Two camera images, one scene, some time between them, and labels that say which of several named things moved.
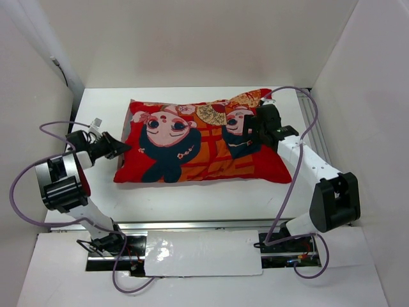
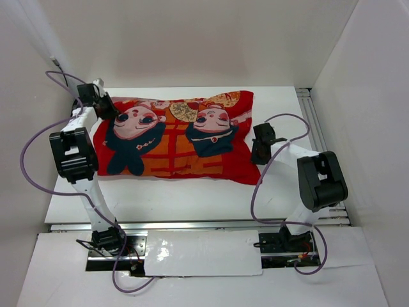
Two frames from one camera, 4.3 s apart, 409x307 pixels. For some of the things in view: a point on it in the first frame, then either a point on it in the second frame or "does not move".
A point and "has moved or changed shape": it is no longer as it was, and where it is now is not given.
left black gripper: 113,146 -> 112,111
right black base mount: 298,251 does not move
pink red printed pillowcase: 194,142 has moved or changed shape
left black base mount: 132,259 does not move
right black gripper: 250,122 -> 254,158
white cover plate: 179,253 does not move
